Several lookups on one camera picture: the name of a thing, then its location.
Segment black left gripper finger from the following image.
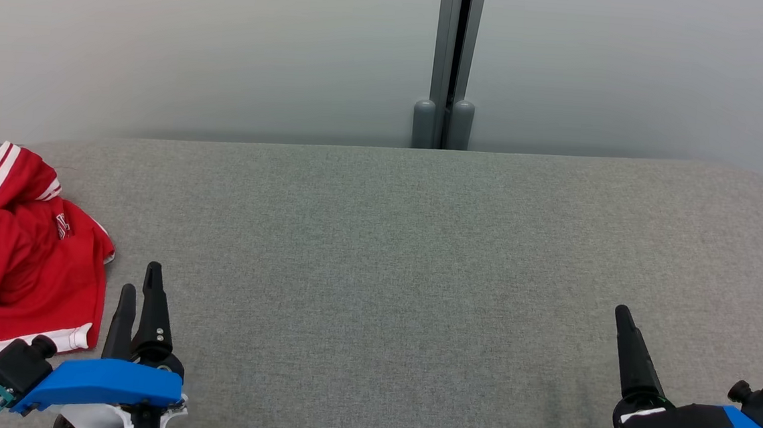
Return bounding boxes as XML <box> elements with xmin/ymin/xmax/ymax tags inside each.
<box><xmin>100</xmin><ymin>282</ymin><xmax>139</xmax><ymax>362</ymax></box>
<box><xmin>129</xmin><ymin>261</ymin><xmax>192</xmax><ymax>378</ymax></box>

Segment red shorts with white stripes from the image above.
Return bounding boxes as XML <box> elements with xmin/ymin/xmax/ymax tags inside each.
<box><xmin>0</xmin><ymin>191</ymin><xmax>119</xmax><ymax>372</ymax></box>

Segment grey partition post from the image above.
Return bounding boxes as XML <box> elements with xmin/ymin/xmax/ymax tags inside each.
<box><xmin>411</xmin><ymin>0</ymin><xmax>488</xmax><ymax>153</ymax></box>

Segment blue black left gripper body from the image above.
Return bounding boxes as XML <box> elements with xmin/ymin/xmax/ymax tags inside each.
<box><xmin>9</xmin><ymin>352</ymin><xmax>192</xmax><ymax>428</ymax></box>

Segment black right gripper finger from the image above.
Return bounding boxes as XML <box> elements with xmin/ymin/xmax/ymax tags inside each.
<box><xmin>608</xmin><ymin>304</ymin><xmax>681</xmax><ymax>423</ymax></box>

